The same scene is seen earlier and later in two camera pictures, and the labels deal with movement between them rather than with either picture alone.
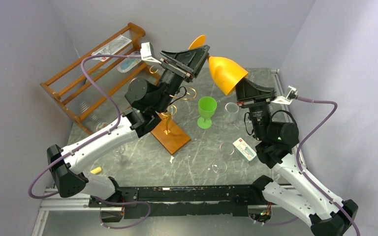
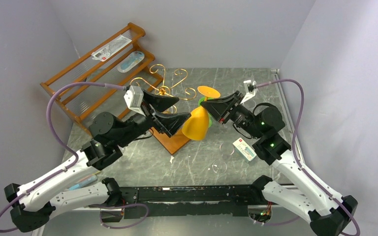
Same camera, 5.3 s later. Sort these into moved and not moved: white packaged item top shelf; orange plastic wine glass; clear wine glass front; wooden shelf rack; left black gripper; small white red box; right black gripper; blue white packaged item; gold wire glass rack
Moved: left black gripper; orange plastic wine glass; right black gripper
Not moved: blue white packaged item; wooden shelf rack; clear wine glass front; small white red box; gold wire glass rack; white packaged item top shelf
